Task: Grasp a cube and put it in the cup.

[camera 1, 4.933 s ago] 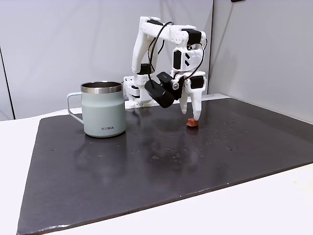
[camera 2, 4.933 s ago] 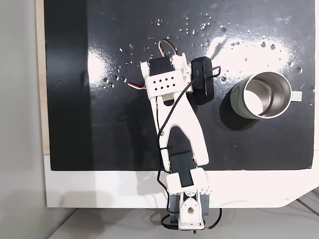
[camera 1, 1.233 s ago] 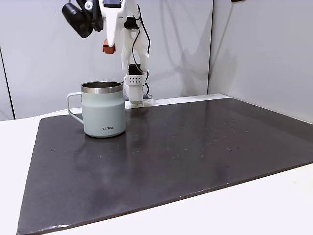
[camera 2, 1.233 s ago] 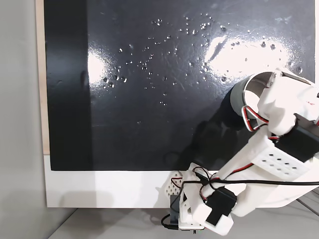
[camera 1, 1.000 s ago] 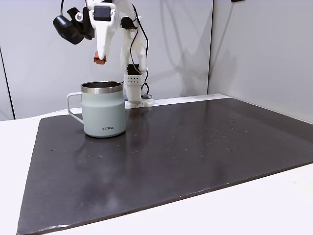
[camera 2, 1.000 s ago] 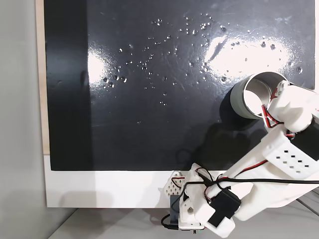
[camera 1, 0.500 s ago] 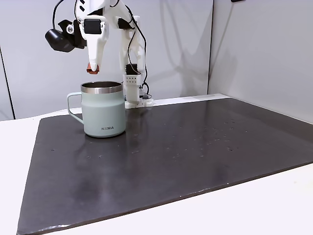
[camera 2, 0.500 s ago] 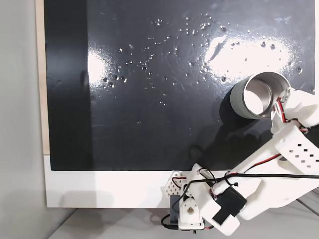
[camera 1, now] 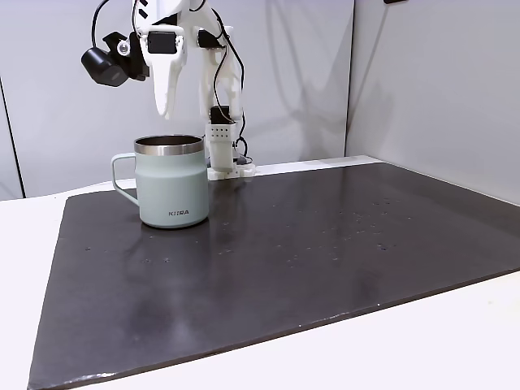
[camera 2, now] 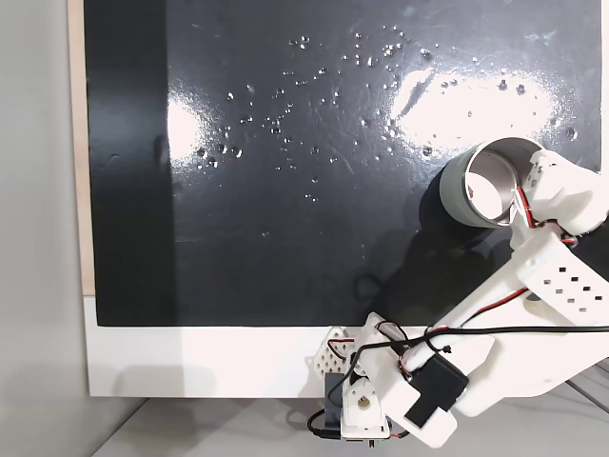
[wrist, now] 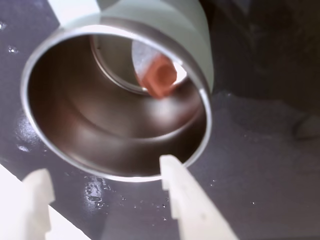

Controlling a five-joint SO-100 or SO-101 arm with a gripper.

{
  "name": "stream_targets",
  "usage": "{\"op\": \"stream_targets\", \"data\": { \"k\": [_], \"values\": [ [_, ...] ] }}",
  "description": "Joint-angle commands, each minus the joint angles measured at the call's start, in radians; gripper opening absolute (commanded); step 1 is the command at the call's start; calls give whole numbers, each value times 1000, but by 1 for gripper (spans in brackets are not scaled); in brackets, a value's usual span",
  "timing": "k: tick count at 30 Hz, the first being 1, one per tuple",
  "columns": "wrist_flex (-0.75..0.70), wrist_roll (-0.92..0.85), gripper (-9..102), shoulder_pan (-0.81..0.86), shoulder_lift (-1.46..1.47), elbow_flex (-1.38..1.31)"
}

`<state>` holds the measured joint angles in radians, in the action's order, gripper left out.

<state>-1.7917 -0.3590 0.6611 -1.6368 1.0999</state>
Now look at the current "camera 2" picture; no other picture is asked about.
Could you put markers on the grey metal-lined cup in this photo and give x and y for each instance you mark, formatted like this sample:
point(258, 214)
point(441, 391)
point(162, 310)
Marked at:
point(457, 200)

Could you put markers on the black glossy mat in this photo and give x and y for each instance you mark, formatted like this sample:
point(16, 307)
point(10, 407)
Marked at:
point(285, 214)

